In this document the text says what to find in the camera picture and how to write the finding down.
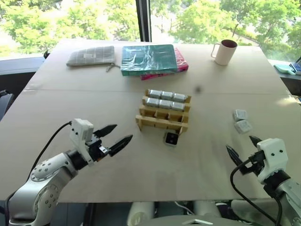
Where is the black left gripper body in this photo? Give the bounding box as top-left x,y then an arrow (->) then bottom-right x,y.
85,132 -> 111,163

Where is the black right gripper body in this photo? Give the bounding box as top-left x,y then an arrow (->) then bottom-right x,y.
239,150 -> 266,177

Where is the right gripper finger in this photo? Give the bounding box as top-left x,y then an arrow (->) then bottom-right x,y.
225,144 -> 243,166
249,135 -> 262,148

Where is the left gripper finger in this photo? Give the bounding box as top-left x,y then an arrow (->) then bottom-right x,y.
95,124 -> 118,137
108,134 -> 134,157

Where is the wooden tiered rack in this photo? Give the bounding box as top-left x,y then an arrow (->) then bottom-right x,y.
135,89 -> 192,137

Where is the blue and white box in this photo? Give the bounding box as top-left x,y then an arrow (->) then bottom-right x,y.
289,62 -> 301,76

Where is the white rounded shape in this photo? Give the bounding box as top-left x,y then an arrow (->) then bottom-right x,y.
193,201 -> 222,218
127,202 -> 155,226

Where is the dark side shelf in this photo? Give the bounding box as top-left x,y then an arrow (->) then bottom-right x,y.
267,58 -> 301,97

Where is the grey checked fabric pouch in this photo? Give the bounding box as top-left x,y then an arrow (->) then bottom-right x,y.
66,45 -> 121,73

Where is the teal flat object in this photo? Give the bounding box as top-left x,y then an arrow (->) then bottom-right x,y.
273,63 -> 296,76

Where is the silver robot torso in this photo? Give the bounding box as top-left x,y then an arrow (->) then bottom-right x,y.
143,213 -> 236,226

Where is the teal plastic-wrapped book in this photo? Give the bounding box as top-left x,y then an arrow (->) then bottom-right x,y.
120,44 -> 179,77

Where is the cream mug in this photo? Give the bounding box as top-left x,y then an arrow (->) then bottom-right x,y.
210,39 -> 238,66

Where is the pink book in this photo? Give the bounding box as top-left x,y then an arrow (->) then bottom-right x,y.
140,47 -> 189,81

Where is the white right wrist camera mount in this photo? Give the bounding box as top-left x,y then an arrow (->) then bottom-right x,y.
256,137 -> 288,185

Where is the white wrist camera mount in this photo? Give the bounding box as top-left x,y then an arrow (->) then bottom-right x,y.
256,137 -> 288,185
69,118 -> 95,167

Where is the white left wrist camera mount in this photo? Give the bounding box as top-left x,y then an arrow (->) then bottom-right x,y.
69,118 -> 95,167

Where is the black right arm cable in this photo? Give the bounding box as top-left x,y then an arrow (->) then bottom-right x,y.
230,158 -> 283,226

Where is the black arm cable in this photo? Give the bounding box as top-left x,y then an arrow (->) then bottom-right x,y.
230,158 -> 283,226
28,121 -> 73,180

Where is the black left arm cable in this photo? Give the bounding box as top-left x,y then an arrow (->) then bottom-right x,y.
28,121 -> 73,180

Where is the white cable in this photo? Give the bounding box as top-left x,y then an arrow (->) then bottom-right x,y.
173,201 -> 196,215

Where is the black window frame post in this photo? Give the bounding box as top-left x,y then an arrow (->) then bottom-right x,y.
135,0 -> 152,43

